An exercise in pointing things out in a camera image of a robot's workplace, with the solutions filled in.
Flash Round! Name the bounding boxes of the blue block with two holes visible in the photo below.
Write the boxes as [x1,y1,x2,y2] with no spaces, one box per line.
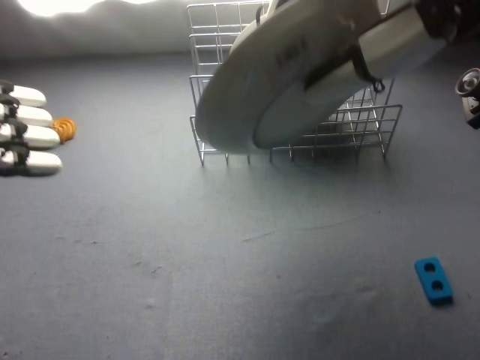
[413,256,455,307]

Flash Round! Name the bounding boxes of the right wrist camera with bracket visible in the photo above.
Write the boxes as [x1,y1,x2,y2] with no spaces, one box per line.
[455,67,480,131]

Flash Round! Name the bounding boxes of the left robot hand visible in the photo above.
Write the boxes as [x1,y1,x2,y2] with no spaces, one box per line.
[0,79,65,178]

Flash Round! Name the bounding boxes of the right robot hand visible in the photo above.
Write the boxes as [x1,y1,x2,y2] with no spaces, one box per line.
[354,0,480,83]

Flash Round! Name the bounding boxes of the orange spiral toy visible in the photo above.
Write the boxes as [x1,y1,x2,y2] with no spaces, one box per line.
[51,118,78,145]

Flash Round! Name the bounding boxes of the silver wire plate rack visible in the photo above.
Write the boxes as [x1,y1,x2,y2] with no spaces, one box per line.
[186,1,404,167]

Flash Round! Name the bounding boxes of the white plate with dark rim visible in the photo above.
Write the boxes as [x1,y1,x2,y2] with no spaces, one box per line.
[195,0,398,156]

